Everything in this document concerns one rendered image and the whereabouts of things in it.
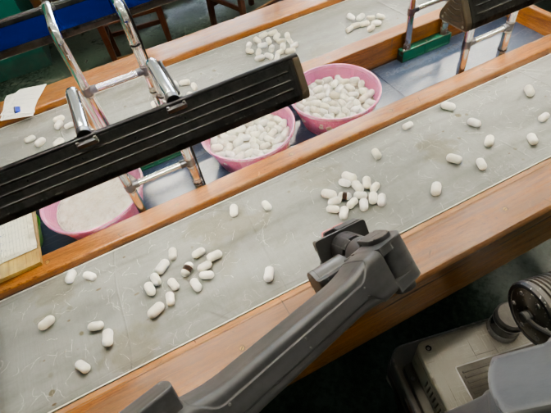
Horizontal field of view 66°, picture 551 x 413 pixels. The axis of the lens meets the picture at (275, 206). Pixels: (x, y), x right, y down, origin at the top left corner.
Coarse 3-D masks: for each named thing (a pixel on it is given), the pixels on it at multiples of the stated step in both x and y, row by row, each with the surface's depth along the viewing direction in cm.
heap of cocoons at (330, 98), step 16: (320, 80) 130; (336, 80) 128; (352, 80) 128; (320, 96) 125; (336, 96) 124; (352, 96) 124; (368, 96) 123; (304, 112) 121; (320, 112) 121; (336, 112) 120; (352, 112) 120; (320, 128) 119
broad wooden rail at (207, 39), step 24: (288, 0) 161; (312, 0) 158; (336, 0) 159; (240, 24) 154; (264, 24) 152; (168, 48) 149; (192, 48) 147; (96, 72) 145; (120, 72) 143; (48, 96) 139; (0, 120) 134
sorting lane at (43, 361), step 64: (448, 128) 110; (512, 128) 107; (256, 192) 104; (320, 192) 102; (384, 192) 99; (448, 192) 97; (128, 256) 96; (192, 256) 94; (256, 256) 92; (0, 320) 90; (64, 320) 88; (128, 320) 86; (192, 320) 84; (0, 384) 81; (64, 384) 79
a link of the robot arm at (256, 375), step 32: (352, 256) 58; (384, 256) 57; (352, 288) 51; (384, 288) 54; (288, 320) 49; (320, 320) 48; (352, 320) 50; (256, 352) 45; (288, 352) 45; (320, 352) 47; (160, 384) 41; (224, 384) 41; (256, 384) 42; (288, 384) 45
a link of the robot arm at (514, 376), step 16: (512, 352) 20; (528, 352) 19; (544, 352) 19; (496, 368) 19; (512, 368) 19; (528, 368) 18; (544, 368) 18; (496, 384) 18; (512, 384) 18; (528, 384) 17; (544, 384) 17; (480, 400) 21; (496, 400) 17; (512, 400) 17; (528, 400) 17; (544, 400) 16
